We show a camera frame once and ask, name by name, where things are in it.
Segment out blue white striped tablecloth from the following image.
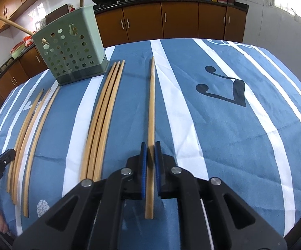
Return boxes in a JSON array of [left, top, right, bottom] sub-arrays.
[[0, 39, 301, 250]]

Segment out dark cutting board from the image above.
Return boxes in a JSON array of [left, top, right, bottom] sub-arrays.
[[45, 4, 69, 24]]

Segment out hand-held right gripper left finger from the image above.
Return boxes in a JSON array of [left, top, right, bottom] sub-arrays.
[[12, 142, 148, 250]]

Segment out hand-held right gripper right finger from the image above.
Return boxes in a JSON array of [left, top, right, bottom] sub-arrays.
[[154, 141, 288, 250]]

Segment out green perforated chopstick holder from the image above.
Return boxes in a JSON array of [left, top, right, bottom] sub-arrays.
[[33, 5, 110, 87]]

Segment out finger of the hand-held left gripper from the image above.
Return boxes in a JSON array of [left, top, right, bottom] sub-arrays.
[[0, 149, 17, 174]]

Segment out green basin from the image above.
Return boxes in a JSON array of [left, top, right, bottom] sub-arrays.
[[10, 42, 27, 59]]

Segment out brown wooden base cabinets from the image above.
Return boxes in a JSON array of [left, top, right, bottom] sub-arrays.
[[0, 0, 248, 114]]

